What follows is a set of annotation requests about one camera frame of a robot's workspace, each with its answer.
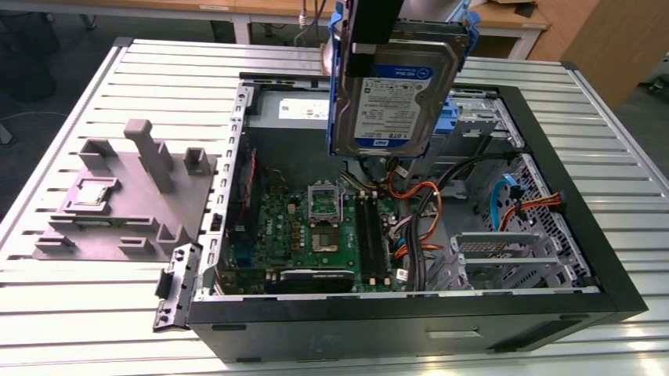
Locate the thin metal locking lever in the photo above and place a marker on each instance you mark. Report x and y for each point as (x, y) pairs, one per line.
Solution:
(340, 203)

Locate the grey power supply unit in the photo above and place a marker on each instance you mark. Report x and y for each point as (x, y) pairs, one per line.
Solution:
(292, 156)

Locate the grey optical drive bay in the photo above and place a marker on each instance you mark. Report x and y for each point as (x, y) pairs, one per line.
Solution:
(464, 145)

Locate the wooden cabinet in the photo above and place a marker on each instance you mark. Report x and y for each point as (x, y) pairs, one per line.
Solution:
(617, 47)

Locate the black RAM slot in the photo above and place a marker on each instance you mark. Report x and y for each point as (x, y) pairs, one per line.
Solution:
(376, 239)
(362, 235)

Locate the black graphics card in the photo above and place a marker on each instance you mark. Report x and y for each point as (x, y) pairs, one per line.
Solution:
(314, 278)

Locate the blue plastic drive carrier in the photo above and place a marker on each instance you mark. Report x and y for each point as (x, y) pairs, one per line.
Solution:
(448, 121)

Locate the green motherboard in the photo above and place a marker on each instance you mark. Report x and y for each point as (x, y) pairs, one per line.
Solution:
(281, 235)

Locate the grey expansion slot retainer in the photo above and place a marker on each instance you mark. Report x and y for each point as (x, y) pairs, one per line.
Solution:
(180, 282)

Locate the black office chair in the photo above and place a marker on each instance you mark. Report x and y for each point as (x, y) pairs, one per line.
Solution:
(25, 58)

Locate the grey parts rack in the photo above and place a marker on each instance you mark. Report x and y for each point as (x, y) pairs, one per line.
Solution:
(145, 211)

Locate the hard disk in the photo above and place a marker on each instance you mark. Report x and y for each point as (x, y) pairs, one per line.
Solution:
(391, 102)

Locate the black case fan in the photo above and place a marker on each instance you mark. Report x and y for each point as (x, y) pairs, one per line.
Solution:
(237, 176)

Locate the black PC case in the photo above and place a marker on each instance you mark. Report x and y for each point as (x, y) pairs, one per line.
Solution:
(366, 333)

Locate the silver CPU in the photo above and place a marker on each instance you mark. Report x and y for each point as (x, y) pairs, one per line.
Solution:
(91, 194)

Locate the CPU socket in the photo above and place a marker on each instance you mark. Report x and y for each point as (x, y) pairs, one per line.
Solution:
(328, 241)

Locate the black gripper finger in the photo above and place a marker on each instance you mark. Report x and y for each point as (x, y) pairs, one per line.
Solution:
(376, 23)

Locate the silver disk bay cage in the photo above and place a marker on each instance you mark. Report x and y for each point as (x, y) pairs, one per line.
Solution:
(496, 236)

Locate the green RAM stick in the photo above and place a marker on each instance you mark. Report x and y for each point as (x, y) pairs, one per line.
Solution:
(99, 223)

